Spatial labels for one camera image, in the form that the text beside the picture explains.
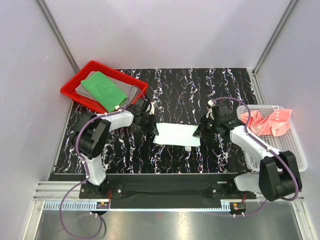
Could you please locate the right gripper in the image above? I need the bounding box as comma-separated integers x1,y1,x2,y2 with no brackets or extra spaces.
192,115,220,139

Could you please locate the white cloth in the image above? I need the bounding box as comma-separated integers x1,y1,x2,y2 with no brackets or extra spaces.
153,123,201,150

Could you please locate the green towel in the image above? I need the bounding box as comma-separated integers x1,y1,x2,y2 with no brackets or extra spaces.
81,71,128,112

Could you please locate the pink cloth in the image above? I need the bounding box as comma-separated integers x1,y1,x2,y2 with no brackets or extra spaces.
240,109,292,137

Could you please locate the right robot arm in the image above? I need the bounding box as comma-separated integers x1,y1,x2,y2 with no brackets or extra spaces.
193,103,303,202

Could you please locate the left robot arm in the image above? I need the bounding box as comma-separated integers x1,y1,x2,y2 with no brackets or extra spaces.
71,98,159,198

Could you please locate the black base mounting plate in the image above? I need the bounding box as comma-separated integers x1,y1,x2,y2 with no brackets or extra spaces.
79,173,257,211

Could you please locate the red plastic tray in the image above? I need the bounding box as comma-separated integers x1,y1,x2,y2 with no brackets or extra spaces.
60,60,148,114

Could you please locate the right connector board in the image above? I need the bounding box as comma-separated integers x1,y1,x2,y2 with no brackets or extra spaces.
230,202,247,212

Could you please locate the connector board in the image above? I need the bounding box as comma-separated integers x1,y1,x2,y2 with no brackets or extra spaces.
230,202,247,212
96,200,111,210

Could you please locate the white perforated basket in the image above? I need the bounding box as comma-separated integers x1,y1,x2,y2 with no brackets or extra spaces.
236,104,308,173

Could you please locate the left connector board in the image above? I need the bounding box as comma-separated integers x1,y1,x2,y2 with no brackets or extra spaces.
96,200,111,210

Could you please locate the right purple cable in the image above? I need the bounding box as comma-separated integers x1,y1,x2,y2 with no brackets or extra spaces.
208,97,301,216

